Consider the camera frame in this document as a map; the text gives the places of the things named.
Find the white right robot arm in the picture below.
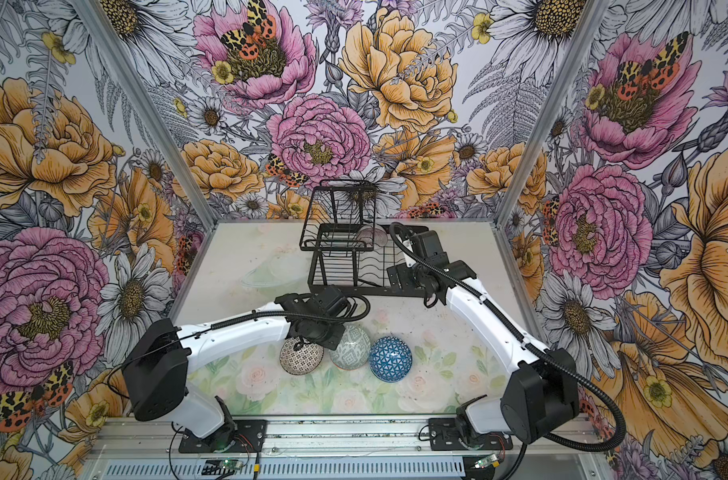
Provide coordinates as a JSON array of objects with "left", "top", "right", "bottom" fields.
[{"left": 388, "top": 223, "right": 580, "bottom": 445}]

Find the brown lattice pattern bowl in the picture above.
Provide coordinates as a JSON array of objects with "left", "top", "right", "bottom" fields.
[{"left": 279, "top": 338, "right": 325, "bottom": 376}]

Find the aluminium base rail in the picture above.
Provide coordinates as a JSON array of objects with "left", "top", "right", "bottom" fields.
[{"left": 80, "top": 415, "right": 597, "bottom": 479}]

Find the purple striped bowl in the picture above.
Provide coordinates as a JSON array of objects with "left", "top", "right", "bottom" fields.
[{"left": 355, "top": 225, "right": 389, "bottom": 250}]

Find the white slotted cable duct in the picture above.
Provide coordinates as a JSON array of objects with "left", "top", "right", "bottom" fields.
[{"left": 93, "top": 456, "right": 466, "bottom": 479}]

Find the green patterned bowl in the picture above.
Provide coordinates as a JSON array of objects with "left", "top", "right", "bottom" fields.
[{"left": 330, "top": 325, "right": 372, "bottom": 371}]

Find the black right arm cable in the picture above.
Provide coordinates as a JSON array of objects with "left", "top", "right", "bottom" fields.
[{"left": 389, "top": 221, "right": 628, "bottom": 480}]

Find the black wire dish rack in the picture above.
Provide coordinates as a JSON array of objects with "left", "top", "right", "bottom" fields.
[{"left": 299, "top": 180, "right": 425, "bottom": 298}]

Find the blue triangle pattern bowl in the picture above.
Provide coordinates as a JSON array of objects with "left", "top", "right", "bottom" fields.
[{"left": 369, "top": 336, "right": 413, "bottom": 383}]

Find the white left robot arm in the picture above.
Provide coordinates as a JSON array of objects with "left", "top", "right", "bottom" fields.
[{"left": 121, "top": 287, "right": 358, "bottom": 450}]

